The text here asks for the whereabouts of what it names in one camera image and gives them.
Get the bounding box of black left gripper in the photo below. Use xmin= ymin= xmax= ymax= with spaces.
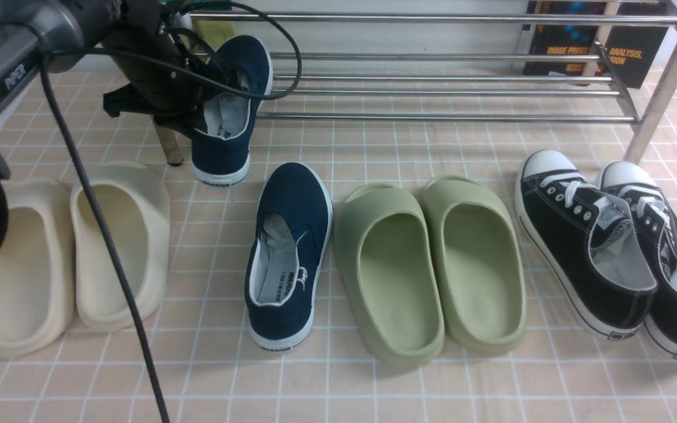
xmin=102 ymin=1 xmax=227 ymax=132

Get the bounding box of navy slip-on shoe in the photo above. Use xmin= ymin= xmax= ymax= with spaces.
xmin=244 ymin=162 xmax=334 ymax=353
xmin=190 ymin=35 xmax=273 ymax=187

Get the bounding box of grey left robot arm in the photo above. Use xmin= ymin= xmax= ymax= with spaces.
xmin=0 ymin=1 xmax=224 ymax=248

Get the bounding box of metal shoe rack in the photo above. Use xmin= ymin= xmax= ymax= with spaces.
xmin=185 ymin=1 xmax=677 ymax=162

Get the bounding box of yellow green book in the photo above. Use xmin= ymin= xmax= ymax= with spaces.
xmin=193 ymin=18 xmax=236 ymax=50

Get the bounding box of right cream foam slide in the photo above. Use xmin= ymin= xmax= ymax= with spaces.
xmin=70 ymin=161 xmax=171 ymax=331

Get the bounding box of cream foam slide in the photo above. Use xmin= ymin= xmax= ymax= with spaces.
xmin=70 ymin=161 xmax=171 ymax=331
xmin=0 ymin=179 xmax=75 ymax=358

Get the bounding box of left cream foam slide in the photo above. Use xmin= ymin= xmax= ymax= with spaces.
xmin=0 ymin=179 xmax=75 ymax=358

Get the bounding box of left green foam slide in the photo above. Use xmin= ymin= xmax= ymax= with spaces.
xmin=333 ymin=184 xmax=444 ymax=368

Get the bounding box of green foam slide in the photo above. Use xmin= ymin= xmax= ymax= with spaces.
xmin=420 ymin=176 xmax=526 ymax=354
xmin=333 ymin=184 xmax=444 ymax=368

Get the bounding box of right green foam slide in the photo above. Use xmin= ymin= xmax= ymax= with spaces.
xmin=420 ymin=176 xmax=526 ymax=354

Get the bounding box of black image processing book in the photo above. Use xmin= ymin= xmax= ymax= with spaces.
xmin=522 ymin=0 xmax=671 ymax=90

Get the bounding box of left black canvas sneaker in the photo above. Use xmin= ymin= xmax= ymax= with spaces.
xmin=515 ymin=149 xmax=658 ymax=341

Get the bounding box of black canvas sneaker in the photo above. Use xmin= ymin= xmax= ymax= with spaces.
xmin=515 ymin=149 xmax=658 ymax=341
xmin=598 ymin=161 xmax=677 ymax=360

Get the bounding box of right black canvas sneaker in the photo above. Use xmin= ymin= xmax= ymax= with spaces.
xmin=598 ymin=161 xmax=677 ymax=360

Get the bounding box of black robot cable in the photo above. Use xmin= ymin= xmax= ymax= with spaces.
xmin=38 ymin=0 xmax=303 ymax=423

